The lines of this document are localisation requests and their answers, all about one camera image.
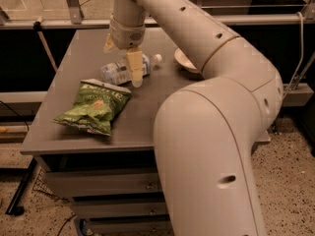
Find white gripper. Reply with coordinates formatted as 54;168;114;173
103;14;146;88

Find clear blue plastic water bottle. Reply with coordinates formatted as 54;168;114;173
100;54;162;86

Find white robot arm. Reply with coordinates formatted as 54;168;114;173
106;0;284;236

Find green chip bag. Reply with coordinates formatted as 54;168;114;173
53;79;131;136

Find white paper bowl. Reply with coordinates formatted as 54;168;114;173
174;48;198;74

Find grey drawer cabinet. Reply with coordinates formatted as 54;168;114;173
20;27;271;236

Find middle grey drawer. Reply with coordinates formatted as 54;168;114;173
71;201;168;218

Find bottom grey drawer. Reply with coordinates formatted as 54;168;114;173
88;217;172;234

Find black metal floor bar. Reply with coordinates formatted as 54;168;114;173
5;159;36;216

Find grey metal rail frame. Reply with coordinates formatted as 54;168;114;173
0;0;314;30

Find black cable on left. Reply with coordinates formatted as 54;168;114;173
0;100;31;131

